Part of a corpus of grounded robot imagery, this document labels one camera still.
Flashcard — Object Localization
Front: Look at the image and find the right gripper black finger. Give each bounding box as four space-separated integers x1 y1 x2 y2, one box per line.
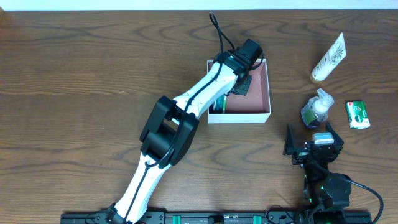
325 121 344 146
283 125 295 155

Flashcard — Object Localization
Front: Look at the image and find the teal toothpaste tube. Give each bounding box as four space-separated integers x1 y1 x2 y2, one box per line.
213 95 227 114

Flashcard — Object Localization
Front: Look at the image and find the green soap bar package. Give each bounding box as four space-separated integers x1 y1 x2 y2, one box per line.
346 101 371 129

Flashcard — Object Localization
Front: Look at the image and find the clear foam soap pump bottle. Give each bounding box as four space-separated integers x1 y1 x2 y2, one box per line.
300 88 334 129

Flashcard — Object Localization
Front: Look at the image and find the white lotion tube leaf print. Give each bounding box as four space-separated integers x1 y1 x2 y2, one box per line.
310 33 346 82

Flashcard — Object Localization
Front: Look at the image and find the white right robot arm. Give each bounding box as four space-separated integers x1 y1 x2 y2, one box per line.
283 123 384 223

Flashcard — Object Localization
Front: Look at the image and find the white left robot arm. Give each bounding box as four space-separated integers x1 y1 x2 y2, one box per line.
105 39 264 223

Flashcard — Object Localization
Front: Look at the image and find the white box pink interior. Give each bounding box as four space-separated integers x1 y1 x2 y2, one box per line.
207 59 271 124

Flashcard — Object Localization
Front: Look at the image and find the black mounting rail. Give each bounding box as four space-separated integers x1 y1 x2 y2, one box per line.
60 210 373 224

